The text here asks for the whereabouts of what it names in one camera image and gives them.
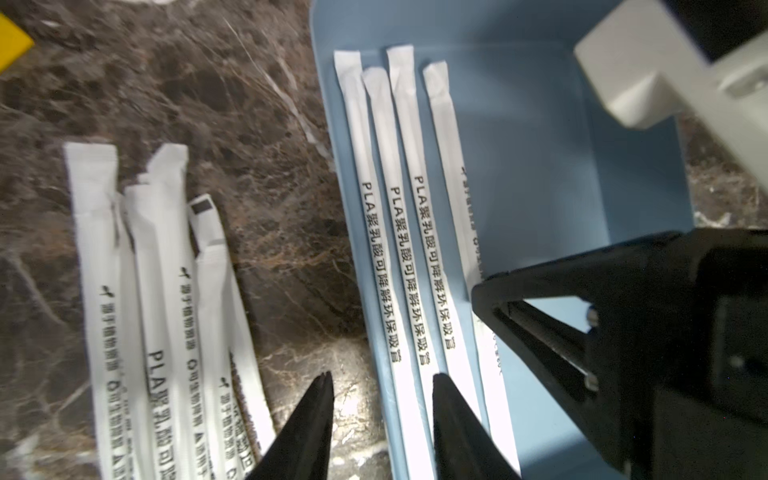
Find yellow block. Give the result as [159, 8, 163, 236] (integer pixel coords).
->
[0, 14, 34, 72]

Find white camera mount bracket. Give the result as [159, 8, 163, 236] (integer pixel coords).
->
[574, 1, 767, 186]

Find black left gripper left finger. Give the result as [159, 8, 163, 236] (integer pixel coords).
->
[246, 371, 334, 480]

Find blue plastic storage box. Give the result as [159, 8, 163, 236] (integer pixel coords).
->
[310, 1, 693, 479]

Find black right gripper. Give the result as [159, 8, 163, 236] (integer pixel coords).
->
[471, 229, 767, 479]

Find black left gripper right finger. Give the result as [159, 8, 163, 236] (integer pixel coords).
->
[433, 373, 521, 480]

